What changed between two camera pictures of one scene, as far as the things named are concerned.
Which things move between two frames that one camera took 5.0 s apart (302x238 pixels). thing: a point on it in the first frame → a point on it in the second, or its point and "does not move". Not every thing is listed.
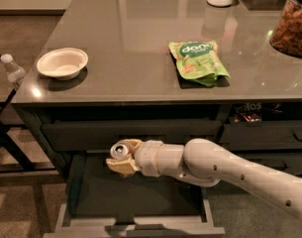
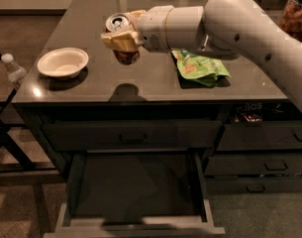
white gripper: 148,158 → 152,26
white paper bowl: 63,63 does not move
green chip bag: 198,61 does not move
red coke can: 120,151 → 118,23
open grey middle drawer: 97,201 does not move
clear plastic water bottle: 15,72 does not move
